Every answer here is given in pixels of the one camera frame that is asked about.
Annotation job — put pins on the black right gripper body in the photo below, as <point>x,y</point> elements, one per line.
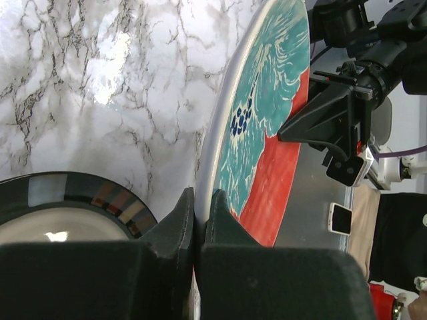
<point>359,110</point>

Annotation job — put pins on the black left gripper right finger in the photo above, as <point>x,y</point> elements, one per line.
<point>240,279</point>

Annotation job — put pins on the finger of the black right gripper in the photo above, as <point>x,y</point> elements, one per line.
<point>325,120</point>

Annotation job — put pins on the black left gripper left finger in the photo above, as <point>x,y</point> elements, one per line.
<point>148,278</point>

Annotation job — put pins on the teal and red plate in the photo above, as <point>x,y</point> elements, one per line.
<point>266,82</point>

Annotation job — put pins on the black rimmed striped plate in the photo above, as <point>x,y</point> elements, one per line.
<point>69,206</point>

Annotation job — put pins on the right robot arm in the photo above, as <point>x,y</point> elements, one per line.
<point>382,55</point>

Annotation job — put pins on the white smartphone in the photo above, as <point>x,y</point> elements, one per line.
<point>339,219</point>

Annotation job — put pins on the person in black clothes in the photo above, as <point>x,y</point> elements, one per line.
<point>388,240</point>

